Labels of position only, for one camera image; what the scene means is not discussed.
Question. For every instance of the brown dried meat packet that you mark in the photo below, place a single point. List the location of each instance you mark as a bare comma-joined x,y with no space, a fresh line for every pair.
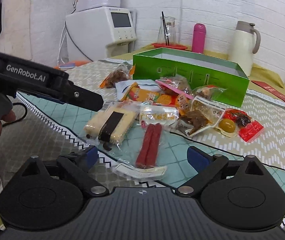
203,114

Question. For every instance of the white water dispenser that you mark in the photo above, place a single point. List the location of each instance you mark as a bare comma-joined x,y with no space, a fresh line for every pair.
98,29

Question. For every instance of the green cardboard box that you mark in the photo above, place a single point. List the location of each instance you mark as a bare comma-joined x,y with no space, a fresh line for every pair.
198,69

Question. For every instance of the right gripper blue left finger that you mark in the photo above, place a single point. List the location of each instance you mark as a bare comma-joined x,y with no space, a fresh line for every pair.
76,167

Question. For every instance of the pink thermos bottle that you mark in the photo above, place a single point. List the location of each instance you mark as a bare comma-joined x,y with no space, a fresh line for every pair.
199,37

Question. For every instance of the patterned tablecloth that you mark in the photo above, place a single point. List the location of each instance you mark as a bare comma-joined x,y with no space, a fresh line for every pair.
48,129

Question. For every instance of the pink-edged mixed nut bag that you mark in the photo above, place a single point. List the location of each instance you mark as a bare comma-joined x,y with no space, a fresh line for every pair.
175,85

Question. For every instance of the black straws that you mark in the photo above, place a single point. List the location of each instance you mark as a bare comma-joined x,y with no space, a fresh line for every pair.
165,30

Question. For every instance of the red envelope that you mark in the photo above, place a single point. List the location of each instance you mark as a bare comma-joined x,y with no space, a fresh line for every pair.
270,89

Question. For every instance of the clear cracker pack black label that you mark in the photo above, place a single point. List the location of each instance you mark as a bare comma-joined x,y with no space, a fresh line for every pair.
109,126

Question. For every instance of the orange-edged brown snack bag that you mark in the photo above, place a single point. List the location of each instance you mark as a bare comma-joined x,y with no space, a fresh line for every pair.
123,72

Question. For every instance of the orange yellow snack packet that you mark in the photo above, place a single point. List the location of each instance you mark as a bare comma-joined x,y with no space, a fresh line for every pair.
141,95

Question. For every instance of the red sausage sticks pack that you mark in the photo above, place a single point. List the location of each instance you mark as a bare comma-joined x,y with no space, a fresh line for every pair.
148,153

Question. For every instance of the red candy egg packet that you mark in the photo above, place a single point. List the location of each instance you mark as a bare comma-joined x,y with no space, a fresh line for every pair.
237,122

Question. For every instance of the red plastic basket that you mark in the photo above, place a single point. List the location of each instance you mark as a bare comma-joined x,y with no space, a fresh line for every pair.
164,45

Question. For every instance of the white cake packet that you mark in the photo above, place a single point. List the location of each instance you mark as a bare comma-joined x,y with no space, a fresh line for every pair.
152,114

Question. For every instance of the white foil snack bag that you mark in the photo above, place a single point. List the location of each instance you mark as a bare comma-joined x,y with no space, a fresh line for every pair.
123,86

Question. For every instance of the orange plastic basin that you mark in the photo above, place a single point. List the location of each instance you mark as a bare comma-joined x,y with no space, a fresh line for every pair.
71,64

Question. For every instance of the cream thermal carafe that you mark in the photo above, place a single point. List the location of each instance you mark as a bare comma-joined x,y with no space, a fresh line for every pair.
245,43

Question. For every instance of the clear glass pitcher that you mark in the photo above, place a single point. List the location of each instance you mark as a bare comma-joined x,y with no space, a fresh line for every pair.
171,27

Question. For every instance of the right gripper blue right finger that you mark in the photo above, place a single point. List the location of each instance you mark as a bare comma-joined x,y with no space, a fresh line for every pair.
209,169

